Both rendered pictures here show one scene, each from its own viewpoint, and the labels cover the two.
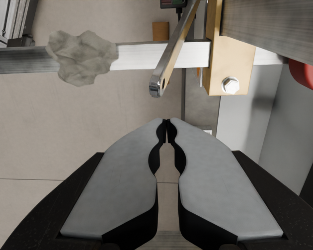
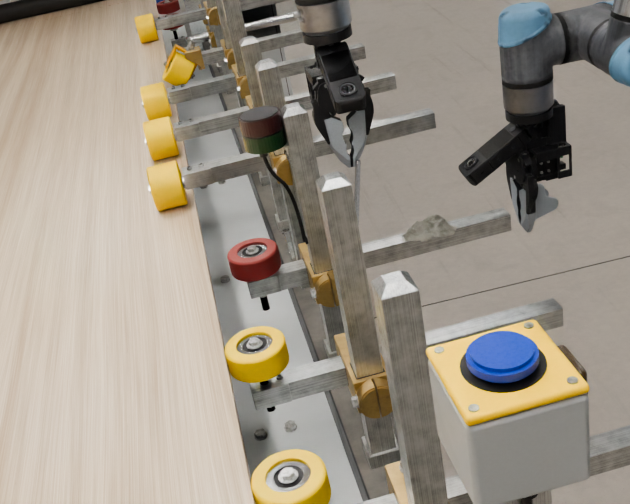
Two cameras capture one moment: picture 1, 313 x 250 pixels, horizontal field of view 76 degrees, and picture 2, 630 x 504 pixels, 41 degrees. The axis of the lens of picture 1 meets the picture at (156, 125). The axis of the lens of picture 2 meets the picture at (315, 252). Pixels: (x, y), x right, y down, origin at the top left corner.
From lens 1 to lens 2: 1.21 m
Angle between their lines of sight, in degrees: 32
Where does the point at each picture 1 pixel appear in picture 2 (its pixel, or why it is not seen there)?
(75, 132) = not seen: hidden behind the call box
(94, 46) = (420, 235)
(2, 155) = not seen: outside the picture
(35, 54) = (465, 223)
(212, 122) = (300, 292)
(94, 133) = not seen: hidden behind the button
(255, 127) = (232, 328)
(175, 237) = (322, 150)
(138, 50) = (388, 244)
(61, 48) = (440, 223)
